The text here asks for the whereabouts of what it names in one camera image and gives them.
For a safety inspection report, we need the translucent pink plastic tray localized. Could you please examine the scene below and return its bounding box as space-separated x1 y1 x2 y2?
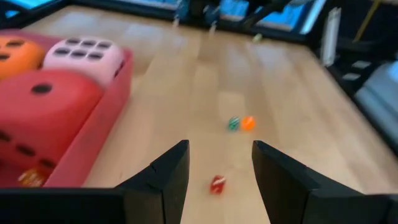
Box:
0 29 134 188

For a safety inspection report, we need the small green die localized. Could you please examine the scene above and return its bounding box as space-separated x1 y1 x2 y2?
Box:
228 116 241 131

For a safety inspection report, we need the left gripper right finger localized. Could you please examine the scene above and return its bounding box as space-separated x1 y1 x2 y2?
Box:
252 139 398 224

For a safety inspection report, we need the small red die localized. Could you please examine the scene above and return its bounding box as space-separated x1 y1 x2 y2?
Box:
210 175 227 195

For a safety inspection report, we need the yellow floor cable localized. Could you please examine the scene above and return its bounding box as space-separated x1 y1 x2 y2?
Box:
354 0 382 35

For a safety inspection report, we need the small yellow die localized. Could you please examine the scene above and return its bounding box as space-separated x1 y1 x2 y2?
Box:
17 169 47 187

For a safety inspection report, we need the silver frame bracket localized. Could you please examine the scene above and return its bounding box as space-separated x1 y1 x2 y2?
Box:
320 6 342 68

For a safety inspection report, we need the large orange foam die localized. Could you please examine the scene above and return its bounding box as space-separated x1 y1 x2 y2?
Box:
0 36 46 80

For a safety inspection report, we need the large red foam die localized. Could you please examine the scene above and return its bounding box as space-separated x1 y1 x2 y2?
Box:
0 70 105 175

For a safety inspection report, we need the small orange die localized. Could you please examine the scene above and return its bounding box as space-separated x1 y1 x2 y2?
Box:
241 115 257 131

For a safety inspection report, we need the large pink foam die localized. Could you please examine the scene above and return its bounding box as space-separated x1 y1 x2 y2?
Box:
42 37 126 90

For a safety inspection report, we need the white cardboard box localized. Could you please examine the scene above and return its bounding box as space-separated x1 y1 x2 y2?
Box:
354 60 398 150

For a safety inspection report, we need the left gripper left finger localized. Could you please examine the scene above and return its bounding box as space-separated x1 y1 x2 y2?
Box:
0 139 190 224

